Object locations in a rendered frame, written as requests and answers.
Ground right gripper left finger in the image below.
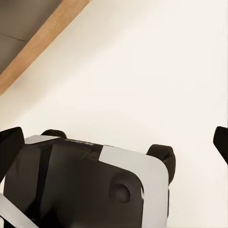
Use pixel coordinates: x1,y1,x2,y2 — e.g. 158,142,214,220
0,127,25,183

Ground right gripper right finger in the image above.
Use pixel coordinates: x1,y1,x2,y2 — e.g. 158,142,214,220
213,126,228,165

